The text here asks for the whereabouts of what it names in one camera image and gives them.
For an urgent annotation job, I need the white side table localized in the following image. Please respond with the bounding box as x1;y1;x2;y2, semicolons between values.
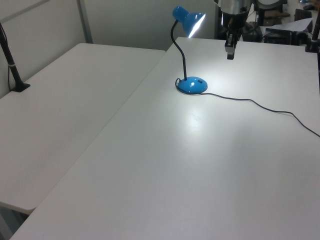
0;42;167;214

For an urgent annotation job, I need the black background equipment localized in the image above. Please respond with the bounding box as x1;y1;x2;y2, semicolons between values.
262;26;309;46

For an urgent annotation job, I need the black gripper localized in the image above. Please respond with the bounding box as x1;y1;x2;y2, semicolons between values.
221;11;250;61

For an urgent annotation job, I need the grey metal partition post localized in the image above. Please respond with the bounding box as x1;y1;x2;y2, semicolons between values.
76;0;94;45

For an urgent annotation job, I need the black camera pole with clamp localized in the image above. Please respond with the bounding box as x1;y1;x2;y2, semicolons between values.
304;17;320;53
0;22;31;93

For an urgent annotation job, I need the blue desk lamp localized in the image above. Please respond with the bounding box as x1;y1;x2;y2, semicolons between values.
170;5;209;95

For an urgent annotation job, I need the white paper sheet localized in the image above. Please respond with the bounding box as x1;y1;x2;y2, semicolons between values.
271;17;314;32

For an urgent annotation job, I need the black lamp power cable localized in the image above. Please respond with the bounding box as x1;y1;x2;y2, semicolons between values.
174;77;320;138

